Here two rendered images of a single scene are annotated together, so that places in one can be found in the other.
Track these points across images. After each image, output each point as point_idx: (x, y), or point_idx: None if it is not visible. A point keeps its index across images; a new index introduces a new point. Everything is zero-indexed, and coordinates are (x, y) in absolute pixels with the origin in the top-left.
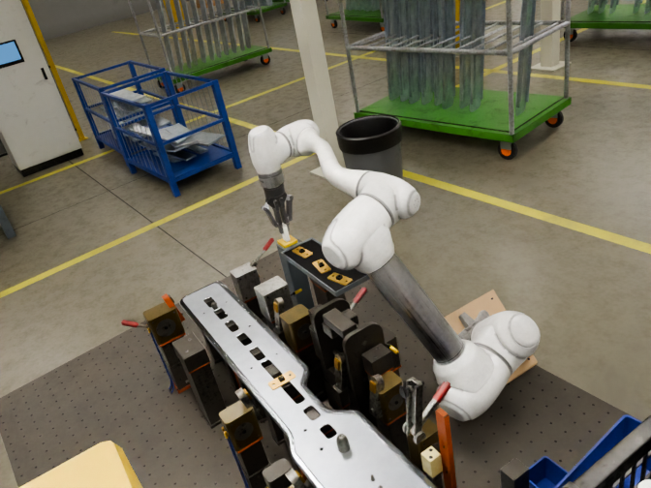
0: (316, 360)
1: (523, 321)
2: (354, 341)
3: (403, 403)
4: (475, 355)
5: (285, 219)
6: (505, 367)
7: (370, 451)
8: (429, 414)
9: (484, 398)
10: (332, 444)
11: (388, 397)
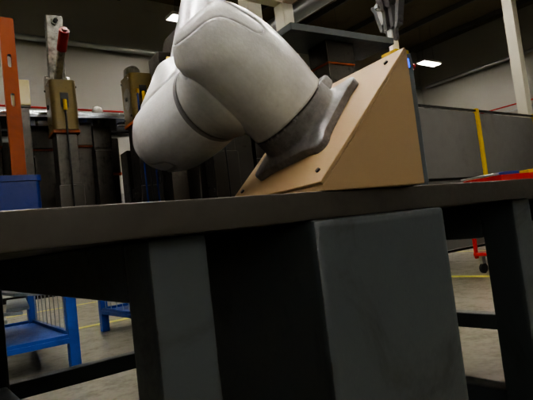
0: None
1: (205, 7)
2: (166, 46)
3: (131, 105)
4: (165, 60)
5: (390, 22)
6: (170, 86)
7: (81, 119)
8: (55, 63)
9: (137, 118)
10: (107, 125)
11: (123, 89)
